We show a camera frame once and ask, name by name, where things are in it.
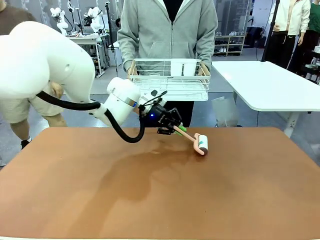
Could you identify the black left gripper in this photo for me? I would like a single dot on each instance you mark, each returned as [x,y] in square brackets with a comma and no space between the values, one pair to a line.
[160,116]

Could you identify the person's left forearm grey sleeve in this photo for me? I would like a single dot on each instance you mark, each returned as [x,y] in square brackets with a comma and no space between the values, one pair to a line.
[207,47]

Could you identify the person in white jacket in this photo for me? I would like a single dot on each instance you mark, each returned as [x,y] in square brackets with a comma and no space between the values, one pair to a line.
[287,27]

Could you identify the grey plastic chair back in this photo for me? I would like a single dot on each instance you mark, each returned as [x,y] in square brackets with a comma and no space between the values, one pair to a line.
[225,112]

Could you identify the person in grey hoodie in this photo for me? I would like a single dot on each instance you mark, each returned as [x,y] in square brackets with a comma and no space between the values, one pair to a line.
[167,32]

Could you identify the white workbench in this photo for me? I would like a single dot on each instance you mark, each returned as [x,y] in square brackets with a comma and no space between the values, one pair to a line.
[85,38]

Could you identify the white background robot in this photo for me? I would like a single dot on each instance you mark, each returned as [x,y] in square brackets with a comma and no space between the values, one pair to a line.
[60,20]
[96,20]

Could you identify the wooden shoe rack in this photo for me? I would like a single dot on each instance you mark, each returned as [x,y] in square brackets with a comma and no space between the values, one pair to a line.
[229,46]

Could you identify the person's left hand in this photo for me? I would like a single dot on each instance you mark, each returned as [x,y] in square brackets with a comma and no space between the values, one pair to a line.
[204,68]

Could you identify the pink lint roller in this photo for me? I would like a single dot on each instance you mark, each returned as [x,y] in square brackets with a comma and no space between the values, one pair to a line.
[201,146]

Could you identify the thin black stand pole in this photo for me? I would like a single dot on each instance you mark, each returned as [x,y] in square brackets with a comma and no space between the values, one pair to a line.
[108,25]

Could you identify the person's right forearm grey sleeve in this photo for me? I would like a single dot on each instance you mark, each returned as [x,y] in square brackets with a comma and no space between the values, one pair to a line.
[127,47]

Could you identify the black bag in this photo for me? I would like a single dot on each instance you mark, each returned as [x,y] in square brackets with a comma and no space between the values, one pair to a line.
[253,36]

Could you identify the white table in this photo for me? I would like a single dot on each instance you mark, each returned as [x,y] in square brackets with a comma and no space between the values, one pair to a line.
[270,85]

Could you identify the black tripod pole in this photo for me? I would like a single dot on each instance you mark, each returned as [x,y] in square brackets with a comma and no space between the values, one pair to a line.
[271,30]

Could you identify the person's right hand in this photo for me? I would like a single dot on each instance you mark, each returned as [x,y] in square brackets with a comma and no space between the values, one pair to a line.
[132,71]

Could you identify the person in beige shorts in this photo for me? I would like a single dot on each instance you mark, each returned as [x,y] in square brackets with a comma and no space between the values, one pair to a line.
[42,107]

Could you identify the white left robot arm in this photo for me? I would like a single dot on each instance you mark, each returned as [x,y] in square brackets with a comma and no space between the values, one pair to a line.
[45,65]

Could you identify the white plastic utensil cup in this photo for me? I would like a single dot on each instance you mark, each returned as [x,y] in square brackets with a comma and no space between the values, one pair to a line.
[189,68]
[177,68]

